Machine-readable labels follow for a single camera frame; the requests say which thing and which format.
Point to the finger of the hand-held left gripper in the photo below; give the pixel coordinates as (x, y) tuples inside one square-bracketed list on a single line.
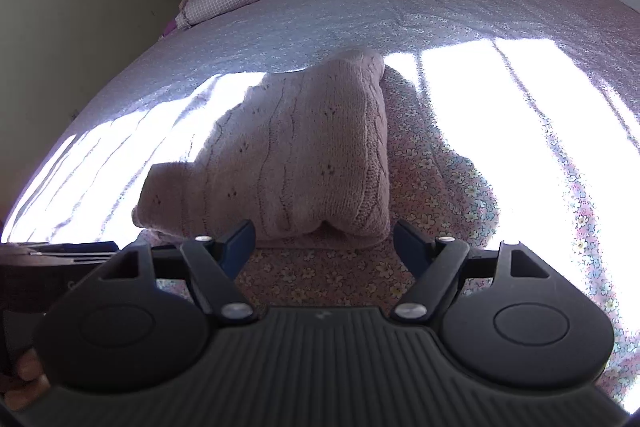
[(75, 252)]

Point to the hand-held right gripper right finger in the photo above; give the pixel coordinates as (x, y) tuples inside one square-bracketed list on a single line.
[(412, 249)]

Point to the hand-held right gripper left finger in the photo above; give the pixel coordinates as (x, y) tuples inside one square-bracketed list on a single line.
[(240, 247)]

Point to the pink knit cardigan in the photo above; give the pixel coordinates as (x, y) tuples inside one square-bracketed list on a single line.
[(300, 147)]

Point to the person's left hand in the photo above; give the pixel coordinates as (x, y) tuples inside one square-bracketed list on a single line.
[(32, 367)]

